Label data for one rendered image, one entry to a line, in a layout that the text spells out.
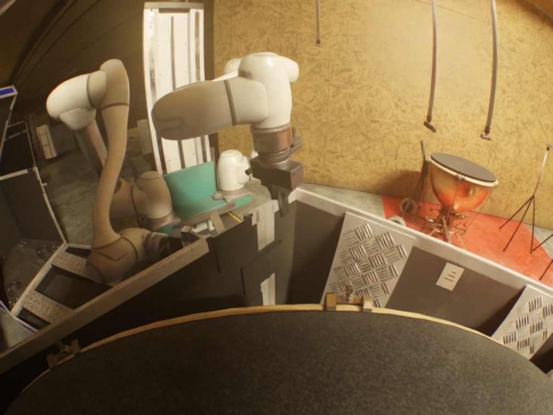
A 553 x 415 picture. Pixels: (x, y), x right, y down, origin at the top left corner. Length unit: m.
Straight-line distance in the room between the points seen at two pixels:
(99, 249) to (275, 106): 0.59
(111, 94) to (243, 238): 0.62
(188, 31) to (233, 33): 1.89
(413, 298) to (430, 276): 0.09
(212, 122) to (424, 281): 0.60
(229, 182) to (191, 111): 0.93
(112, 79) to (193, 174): 0.78
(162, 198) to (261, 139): 0.78
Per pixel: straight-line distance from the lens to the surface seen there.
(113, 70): 0.85
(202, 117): 0.44
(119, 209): 1.20
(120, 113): 0.81
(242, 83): 0.45
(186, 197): 1.40
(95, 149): 0.99
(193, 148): 1.42
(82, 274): 2.15
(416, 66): 2.90
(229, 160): 1.29
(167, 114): 0.45
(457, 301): 0.65
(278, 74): 0.45
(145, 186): 1.15
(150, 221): 1.25
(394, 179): 3.02
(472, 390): 0.34
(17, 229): 3.33
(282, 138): 0.48
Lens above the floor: 1.23
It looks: 30 degrees down
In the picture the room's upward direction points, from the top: straight up
